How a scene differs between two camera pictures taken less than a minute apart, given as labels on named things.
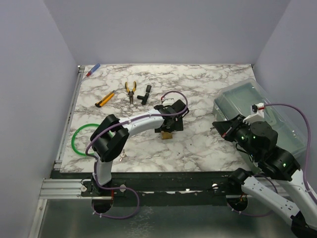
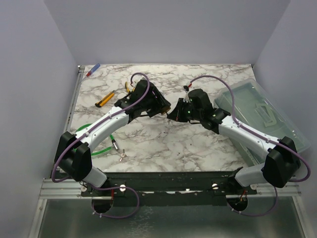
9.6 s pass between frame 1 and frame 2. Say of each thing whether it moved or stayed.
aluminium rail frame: stayed
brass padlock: moved
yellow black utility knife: stayed
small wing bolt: stayed
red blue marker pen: stayed
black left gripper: moved
